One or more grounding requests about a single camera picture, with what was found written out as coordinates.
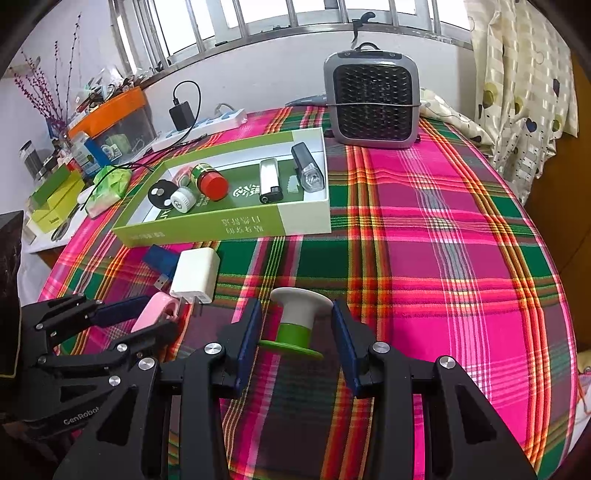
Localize clear lighter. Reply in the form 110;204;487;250
259;158;283;205

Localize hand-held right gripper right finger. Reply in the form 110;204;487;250
331;299;539;480

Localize plaid tablecloth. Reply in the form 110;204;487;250
37;104;578;480

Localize white power strip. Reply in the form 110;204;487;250
151;108;247;151

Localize white charger adapter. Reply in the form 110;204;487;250
169;248;221;305

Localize metal window grille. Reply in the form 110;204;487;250
108;0;476;77

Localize black plug adapter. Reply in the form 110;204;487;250
169;99;194;131

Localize dark glass jar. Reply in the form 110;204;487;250
18;141;42;178

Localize black round device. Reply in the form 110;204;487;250
148;181;175;208

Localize white round tape roll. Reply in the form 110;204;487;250
170;187;198;214

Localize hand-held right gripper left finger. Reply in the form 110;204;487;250
53;299;263;480

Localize blue usb drive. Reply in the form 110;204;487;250
142;244;181;289

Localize red-capped small bottle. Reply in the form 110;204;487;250
190;162;230;202

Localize pink tape dispenser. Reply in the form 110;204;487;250
132;292;182;333

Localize wooden wardrobe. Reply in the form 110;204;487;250
526;55;591;361

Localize black rectangular light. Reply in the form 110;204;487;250
291;142;323;192

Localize green cardboard box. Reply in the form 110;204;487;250
112;127;332;247

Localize yellow-green carton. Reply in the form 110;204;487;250
25;182;88;235

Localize purple flower branches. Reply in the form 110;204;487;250
13;39;81;137

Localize dark green carton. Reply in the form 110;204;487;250
28;164;84;210

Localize black hook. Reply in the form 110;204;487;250
351;13;377;47

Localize blue carton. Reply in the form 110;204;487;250
69;134;109;174

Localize black charging cable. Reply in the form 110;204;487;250
111;80;202;171

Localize grey portable heater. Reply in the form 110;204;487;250
323;44;422;149

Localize green tissue pack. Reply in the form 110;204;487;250
86;165;131;219

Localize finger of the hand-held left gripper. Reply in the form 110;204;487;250
21;294;151;352
36;320;180;389

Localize orange-lidded plastic container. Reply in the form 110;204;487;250
67;88;157;155

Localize scissors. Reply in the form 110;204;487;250
50;217;75;241

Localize cream patterned curtain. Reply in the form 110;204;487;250
464;0;580;206

